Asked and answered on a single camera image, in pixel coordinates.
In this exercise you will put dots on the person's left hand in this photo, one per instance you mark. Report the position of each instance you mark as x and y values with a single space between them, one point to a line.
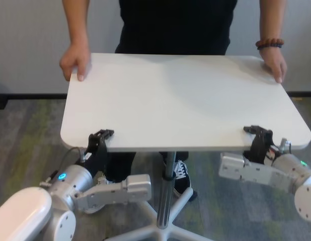
273 62

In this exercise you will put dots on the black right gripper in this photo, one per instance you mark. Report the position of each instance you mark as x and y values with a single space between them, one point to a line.
260 150

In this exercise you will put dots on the black trousers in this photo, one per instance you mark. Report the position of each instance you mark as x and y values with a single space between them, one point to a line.
123 163

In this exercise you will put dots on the white rectangular table top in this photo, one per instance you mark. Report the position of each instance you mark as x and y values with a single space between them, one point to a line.
183 100

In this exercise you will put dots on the person's left forearm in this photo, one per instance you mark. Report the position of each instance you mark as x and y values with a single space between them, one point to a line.
268 20

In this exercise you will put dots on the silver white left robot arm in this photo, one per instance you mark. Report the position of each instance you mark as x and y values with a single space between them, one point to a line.
25 213

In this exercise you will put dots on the black floor box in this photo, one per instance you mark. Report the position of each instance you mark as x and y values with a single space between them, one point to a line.
0 102

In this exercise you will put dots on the person's right forearm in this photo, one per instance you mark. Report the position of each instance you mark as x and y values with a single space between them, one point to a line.
75 22

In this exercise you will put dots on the black t-shirt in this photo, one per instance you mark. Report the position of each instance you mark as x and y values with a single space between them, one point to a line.
173 25

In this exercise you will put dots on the white five-star table base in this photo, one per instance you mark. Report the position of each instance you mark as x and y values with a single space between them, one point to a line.
165 233

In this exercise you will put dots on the small tan floor scrap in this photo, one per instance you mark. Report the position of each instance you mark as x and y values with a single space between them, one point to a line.
297 99

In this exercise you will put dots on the grey metal table column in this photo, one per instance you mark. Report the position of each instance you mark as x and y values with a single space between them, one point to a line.
166 195

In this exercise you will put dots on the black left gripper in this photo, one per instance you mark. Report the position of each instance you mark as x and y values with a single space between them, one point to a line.
97 158

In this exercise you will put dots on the person's right hand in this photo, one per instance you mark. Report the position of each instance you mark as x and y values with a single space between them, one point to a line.
75 60

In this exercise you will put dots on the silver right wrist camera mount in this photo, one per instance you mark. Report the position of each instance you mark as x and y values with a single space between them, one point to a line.
233 165

